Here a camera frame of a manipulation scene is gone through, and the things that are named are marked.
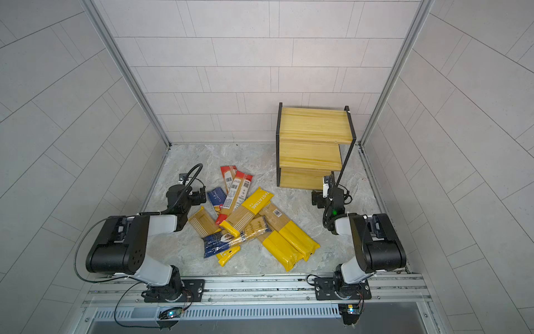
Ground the red spaghetti pack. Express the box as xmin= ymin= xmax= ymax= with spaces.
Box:
xmin=221 ymin=166 xmax=237 ymax=193
xmin=216 ymin=171 xmax=253 ymax=225

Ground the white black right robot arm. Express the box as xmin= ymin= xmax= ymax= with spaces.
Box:
xmin=311 ymin=174 xmax=407 ymax=302

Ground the red spaghetti pack top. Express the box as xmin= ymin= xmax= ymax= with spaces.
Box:
xmin=216 ymin=171 xmax=253 ymax=225

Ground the yellow pasta pack wholewheat spaghetti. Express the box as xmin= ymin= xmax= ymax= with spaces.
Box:
xmin=219 ymin=188 xmax=274 ymax=237

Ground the red spaghetti pack rear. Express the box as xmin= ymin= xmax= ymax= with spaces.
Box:
xmin=221 ymin=166 xmax=237 ymax=193

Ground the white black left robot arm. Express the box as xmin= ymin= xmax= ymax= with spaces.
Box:
xmin=85 ymin=164 xmax=207 ymax=304

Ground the left circuit board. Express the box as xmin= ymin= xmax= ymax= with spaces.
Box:
xmin=158 ymin=307 xmax=184 ymax=321

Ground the blue clear spaghetti pack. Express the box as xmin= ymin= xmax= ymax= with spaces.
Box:
xmin=202 ymin=227 xmax=271 ymax=258

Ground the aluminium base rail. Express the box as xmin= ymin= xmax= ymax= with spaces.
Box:
xmin=81 ymin=273 xmax=432 ymax=310

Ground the wooden shelf black metal frame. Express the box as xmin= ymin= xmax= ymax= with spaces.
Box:
xmin=275 ymin=103 xmax=357 ymax=191

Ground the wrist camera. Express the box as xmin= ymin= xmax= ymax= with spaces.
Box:
xmin=322 ymin=173 xmax=335 ymax=198
xmin=178 ymin=173 xmax=189 ymax=185

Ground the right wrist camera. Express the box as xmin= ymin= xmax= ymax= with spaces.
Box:
xmin=322 ymin=173 xmax=335 ymax=198

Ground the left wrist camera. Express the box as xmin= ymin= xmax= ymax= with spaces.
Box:
xmin=178 ymin=173 xmax=189 ymax=185

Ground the dark blue pasta box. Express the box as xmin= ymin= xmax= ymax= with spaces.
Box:
xmin=207 ymin=186 xmax=226 ymax=215

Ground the yellow pastatime pasta pack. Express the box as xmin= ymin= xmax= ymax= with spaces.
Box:
xmin=187 ymin=206 xmax=242 ymax=267

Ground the yellow kraft pasta pack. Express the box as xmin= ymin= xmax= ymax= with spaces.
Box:
xmin=260 ymin=203 xmax=320 ymax=262
xmin=243 ymin=215 xmax=304 ymax=271

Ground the right circuit board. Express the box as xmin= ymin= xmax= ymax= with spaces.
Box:
xmin=338 ymin=304 xmax=362 ymax=326

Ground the circuit board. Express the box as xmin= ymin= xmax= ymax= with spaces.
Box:
xmin=338 ymin=304 xmax=362 ymax=326
xmin=158 ymin=307 xmax=184 ymax=321

